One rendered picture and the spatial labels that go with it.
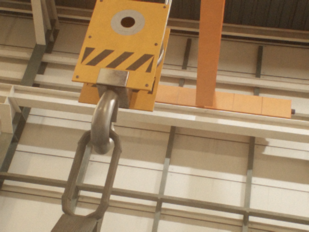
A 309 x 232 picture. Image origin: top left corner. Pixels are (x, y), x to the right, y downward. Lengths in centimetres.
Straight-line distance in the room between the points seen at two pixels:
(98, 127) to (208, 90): 714
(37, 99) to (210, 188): 357
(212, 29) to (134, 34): 580
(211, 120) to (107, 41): 755
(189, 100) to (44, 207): 320
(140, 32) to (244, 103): 770
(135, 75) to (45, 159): 835
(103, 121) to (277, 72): 941
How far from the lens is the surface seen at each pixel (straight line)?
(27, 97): 956
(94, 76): 130
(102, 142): 122
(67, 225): 114
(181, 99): 901
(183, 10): 1066
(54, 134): 982
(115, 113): 131
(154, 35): 138
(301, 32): 1086
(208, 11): 692
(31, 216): 918
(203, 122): 871
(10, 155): 978
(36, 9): 1043
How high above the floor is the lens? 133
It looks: 31 degrees up
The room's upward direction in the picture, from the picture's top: 12 degrees clockwise
